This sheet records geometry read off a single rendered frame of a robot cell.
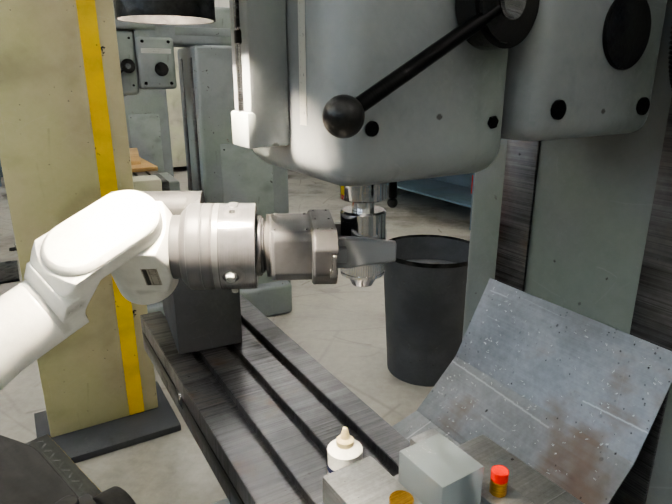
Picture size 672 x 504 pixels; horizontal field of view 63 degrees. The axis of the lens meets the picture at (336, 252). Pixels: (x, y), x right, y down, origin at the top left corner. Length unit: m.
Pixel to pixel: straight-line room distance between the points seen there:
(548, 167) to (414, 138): 0.43
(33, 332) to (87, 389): 1.95
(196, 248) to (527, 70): 0.34
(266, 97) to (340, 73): 0.08
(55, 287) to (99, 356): 1.91
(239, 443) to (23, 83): 1.63
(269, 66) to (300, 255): 0.18
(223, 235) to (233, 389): 0.45
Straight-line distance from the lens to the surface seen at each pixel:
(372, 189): 0.54
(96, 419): 2.57
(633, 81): 0.65
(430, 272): 2.44
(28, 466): 1.49
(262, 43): 0.48
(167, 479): 2.26
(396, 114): 0.45
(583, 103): 0.59
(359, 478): 0.58
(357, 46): 0.43
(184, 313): 1.03
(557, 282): 0.89
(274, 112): 0.49
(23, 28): 2.19
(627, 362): 0.83
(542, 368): 0.88
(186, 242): 0.54
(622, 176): 0.80
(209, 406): 0.91
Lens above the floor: 1.40
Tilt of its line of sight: 18 degrees down
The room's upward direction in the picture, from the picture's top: straight up
